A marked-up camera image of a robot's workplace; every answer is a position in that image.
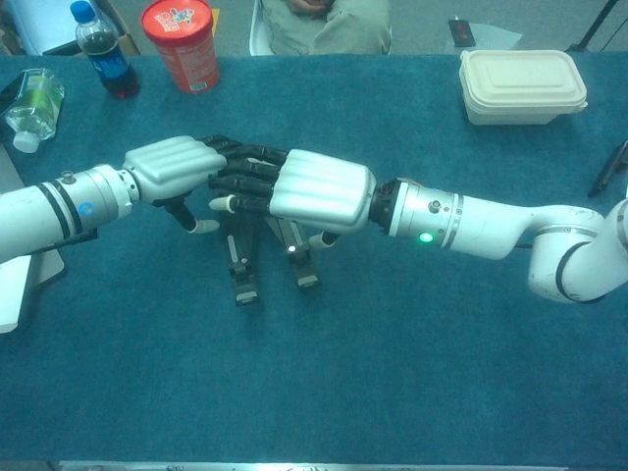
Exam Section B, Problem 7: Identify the cream lidded food container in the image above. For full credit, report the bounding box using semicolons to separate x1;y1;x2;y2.
458;48;589;127

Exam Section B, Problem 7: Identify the grey paper sheet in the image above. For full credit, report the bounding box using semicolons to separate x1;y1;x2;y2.
465;24;524;50

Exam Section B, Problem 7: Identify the black device on floor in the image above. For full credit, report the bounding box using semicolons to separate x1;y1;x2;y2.
447;17;475;49

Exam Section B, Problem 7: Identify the black tripod leg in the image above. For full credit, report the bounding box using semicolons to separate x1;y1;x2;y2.
566;0;622;53

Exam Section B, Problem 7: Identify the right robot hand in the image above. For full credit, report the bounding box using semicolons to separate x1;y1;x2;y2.
208;148;378;248

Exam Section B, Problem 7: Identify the red cylindrical canister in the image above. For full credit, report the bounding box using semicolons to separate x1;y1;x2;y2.
140;0;220;95

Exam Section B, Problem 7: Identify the white product box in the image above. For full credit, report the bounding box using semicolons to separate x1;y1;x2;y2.
0;254;30;335

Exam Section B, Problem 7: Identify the cola bottle blue label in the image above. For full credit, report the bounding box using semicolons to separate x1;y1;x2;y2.
70;0;141;100

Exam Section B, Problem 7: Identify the brown cardboard box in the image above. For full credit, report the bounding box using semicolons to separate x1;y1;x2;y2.
90;0;143;56

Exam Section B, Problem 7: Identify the teal fabric table cover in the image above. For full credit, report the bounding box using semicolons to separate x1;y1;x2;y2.
0;53;628;465

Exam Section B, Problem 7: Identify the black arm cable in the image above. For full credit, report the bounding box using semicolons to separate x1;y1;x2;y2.
46;228;99;251

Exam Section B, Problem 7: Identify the clear water bottle green label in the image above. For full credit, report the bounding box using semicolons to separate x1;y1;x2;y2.
3;67;66;154

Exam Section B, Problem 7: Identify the seated person in beige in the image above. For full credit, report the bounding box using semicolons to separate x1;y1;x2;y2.
259;0;393;56

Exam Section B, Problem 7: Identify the grey closed laptop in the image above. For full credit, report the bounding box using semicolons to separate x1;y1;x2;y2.
0;146;66;288

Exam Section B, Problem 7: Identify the black folding laptop stand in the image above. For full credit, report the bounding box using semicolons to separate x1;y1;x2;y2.
223;213;323;306

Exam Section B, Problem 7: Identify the aluminium frame rail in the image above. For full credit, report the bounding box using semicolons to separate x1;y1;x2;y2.
58;459;628;471

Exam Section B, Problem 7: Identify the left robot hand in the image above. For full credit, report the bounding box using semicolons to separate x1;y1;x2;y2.
121;134;290;236

